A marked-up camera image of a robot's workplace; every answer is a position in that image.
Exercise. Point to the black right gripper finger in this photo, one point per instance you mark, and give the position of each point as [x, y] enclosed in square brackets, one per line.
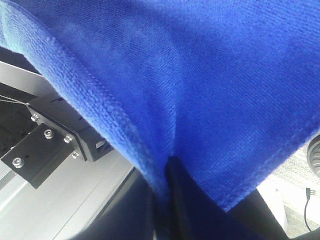
[192, 215]

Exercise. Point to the blue microfibre towel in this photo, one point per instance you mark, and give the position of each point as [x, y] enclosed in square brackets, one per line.
[230, 87]

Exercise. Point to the black metal bracket with screws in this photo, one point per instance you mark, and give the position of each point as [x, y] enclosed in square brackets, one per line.
[60, 132]

